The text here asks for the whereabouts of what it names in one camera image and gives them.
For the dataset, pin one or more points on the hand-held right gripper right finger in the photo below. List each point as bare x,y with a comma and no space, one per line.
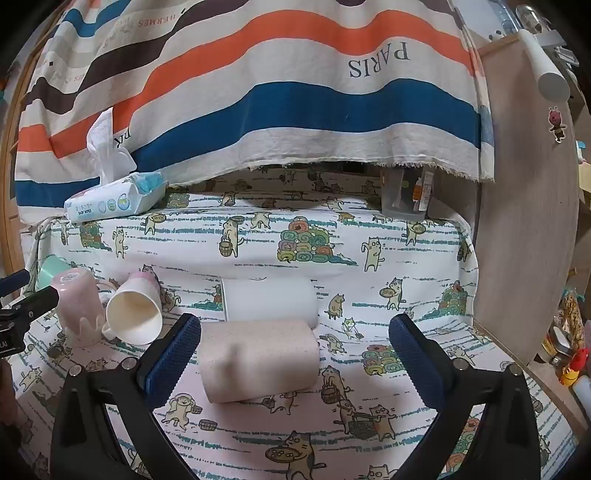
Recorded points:
415,364

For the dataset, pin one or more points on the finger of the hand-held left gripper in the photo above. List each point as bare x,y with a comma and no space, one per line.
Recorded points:
14,281
37,302

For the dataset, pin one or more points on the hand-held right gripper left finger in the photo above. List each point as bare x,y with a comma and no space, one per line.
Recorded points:
171,364

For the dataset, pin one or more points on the pink speckled cup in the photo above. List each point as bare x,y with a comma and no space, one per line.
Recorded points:
258,360

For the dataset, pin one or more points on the mint green cup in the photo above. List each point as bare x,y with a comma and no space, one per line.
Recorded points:
48,274

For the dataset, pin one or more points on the pale pink cup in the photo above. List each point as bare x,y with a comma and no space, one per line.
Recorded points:
76,304

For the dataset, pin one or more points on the cream cup with pink outside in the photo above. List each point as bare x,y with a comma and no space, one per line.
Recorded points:
134,314

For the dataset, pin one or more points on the white cup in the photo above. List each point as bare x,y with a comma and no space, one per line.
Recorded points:
272,300

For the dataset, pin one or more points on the baby wipes pack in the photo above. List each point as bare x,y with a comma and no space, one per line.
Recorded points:
115,198

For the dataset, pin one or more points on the yellow and red toy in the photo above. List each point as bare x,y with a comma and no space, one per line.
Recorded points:
575,367

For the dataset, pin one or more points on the cat print cloth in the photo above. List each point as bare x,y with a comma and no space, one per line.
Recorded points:
295,258

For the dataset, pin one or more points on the snack bag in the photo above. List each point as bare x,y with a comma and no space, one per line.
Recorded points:
572,314

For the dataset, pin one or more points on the white bottle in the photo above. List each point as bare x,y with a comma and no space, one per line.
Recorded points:
582,392

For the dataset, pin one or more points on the clear plastic container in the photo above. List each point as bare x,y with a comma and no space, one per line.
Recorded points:
404,194

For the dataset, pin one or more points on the wooden cabinet panel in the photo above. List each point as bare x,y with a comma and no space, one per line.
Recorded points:
526,207

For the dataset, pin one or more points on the cartoon sticker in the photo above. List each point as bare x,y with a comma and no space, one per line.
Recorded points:
557,124

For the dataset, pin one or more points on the striped cloth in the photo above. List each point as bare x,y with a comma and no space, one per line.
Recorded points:
277,92

